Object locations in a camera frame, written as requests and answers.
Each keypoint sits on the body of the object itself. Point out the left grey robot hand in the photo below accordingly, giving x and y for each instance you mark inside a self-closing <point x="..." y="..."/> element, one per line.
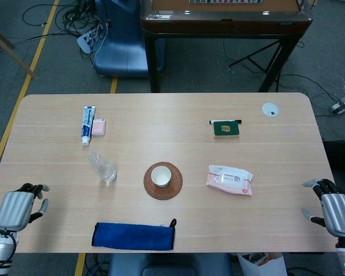
<point x="15" y="208"/>

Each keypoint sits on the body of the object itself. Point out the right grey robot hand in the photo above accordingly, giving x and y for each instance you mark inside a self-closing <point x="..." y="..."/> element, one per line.
<point x="340" y="212"/>

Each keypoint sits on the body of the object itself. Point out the transparent plastic bottle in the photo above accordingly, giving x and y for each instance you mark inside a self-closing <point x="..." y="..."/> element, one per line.
<point x="103" y="169"/>

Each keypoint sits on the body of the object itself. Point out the white paper cup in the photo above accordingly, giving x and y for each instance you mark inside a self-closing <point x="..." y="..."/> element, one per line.
<point x="161" y="177"/>

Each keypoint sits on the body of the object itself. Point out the black box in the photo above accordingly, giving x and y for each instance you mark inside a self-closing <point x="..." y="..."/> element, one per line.
<point x="340" y="158"/>

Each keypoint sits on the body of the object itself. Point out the white paper bag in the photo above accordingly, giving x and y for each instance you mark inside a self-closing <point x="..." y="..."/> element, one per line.
<point x="273" y="266"/>

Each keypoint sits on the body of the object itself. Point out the grey power strip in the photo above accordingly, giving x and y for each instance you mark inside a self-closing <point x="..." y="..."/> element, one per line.
<point x="342" y="105"/>

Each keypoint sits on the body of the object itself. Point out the blue white toothpaste tube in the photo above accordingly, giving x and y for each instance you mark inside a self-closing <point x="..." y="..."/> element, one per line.
<point x="87" y="125"/>

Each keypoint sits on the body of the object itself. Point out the pink wet wipes pack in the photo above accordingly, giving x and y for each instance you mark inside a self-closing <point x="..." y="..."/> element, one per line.
<point x="228" y="179"/>

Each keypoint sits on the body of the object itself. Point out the blue microfiber towel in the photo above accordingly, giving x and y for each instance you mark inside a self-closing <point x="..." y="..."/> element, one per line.
<point x="132" y="237"/>

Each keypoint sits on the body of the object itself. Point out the black marker pen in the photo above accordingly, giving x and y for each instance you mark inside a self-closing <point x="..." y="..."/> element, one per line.
<point x="240" y="121"/>

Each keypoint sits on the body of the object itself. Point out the round woven rattan coaster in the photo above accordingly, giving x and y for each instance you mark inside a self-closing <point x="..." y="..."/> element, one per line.
<point x="152" y="192"/>

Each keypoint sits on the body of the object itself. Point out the green yellow sponge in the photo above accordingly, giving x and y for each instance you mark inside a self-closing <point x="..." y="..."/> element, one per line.
<point x="226" y="130"/>

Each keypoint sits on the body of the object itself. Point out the white power strip with plugs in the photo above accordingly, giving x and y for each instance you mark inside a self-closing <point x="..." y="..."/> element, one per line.
<point x="84" y="41"/>

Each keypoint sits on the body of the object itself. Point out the black tripod stand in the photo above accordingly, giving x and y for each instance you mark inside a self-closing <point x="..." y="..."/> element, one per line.
<point x="248" y="57"/>

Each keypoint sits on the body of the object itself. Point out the blue machine base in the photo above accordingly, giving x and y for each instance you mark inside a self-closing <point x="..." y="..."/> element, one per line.
<point x="120" y="51"/>

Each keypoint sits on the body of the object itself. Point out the brown mahjong table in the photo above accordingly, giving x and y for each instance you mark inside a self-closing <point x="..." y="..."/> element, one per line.
<point x="218" y="26"/>

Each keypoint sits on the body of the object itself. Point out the face-up mahjong tile row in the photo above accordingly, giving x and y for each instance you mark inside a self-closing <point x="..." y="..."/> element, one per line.
<point x="224" y="1"/>

